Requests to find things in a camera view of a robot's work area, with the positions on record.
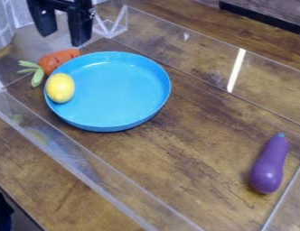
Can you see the yellow toy lemon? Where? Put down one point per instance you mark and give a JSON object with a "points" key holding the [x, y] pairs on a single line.
{"points": [[59, 88]]}

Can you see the clear acrylic enclosure wall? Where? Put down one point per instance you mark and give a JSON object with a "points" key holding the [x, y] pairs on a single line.
{"points": [[172, 175]]}

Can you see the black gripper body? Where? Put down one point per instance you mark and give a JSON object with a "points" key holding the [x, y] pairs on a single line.
{"points": [[60, 5]]}

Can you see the black bar at back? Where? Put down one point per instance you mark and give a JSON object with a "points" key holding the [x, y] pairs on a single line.
{"points": [[290, 27]]}

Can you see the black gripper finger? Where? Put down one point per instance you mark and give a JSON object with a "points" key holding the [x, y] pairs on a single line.
{"points": [[80, 20], [43, 16]]}

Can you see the blue round tray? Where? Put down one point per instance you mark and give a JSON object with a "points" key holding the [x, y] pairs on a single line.
{"points": [[120, 90]]}

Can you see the orange toy carrot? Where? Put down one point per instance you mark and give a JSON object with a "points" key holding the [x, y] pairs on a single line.
{"points": [[47, 64]]}

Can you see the purple toy eggplant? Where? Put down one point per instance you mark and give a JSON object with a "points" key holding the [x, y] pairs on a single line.
{"points": [[266, 172]]}

